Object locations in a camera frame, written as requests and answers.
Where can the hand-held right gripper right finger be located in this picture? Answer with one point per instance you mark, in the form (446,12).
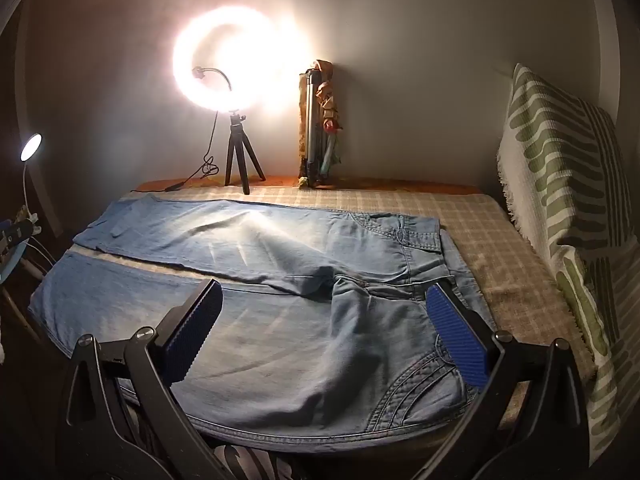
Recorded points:
(457,340)

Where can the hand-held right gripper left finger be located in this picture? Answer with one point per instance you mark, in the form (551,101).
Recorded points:
(192,330)

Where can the light blue denim pants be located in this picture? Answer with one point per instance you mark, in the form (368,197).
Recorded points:
(280,350)

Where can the beige plaid blanket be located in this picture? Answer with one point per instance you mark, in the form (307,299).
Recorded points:
(500,260)

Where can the dark striped cloth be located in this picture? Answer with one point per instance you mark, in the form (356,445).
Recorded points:
(250,465)

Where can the small black tripod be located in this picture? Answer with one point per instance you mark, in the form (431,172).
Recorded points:
(235,145)

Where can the blue chair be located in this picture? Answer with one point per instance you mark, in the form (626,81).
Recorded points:
(10,265)

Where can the folded stand with cloth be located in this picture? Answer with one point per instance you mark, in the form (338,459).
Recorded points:
(312,125)

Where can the white clip desk lamp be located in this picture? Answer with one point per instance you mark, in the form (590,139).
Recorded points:
(31,147)

